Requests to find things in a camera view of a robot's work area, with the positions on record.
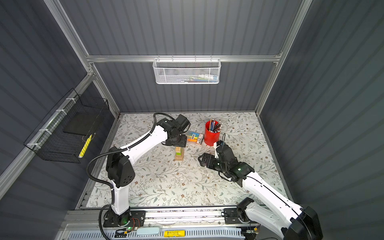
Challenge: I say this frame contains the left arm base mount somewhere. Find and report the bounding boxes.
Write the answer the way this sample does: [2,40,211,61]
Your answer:
[103,210,147,228]

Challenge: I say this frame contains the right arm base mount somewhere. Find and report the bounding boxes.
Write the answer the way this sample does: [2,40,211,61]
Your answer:
[221,208,250,225]

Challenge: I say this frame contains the black foam pad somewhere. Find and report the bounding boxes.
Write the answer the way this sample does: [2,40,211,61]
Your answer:
[63,113,104,136]

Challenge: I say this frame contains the white wire mesh basket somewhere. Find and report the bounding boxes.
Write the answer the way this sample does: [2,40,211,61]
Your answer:
[153,59,222,85]

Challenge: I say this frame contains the black wire basket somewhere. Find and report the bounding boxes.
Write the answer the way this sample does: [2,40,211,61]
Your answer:
[24,91,109,164]

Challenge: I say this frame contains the yellow marker in basket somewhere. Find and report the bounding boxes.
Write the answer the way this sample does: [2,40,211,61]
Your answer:
[78,135,93,159]

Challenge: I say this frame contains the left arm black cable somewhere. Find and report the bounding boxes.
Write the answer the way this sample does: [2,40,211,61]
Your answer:
[86,112,176,240]

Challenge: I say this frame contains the pens in white basket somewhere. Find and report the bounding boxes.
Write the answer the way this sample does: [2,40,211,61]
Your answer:
[179,74,220,84]

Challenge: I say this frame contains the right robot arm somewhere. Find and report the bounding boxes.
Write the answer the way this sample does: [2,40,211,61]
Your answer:
[198,141,324,240]

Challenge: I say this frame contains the red pen cup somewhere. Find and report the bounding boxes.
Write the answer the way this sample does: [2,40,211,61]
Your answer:
[204,119,221,146]

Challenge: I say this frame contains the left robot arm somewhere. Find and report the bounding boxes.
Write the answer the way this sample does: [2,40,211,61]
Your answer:
[106,113,191,216]

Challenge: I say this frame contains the yellow label sticker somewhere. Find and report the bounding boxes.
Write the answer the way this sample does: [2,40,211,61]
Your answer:
[164,230,186,238]

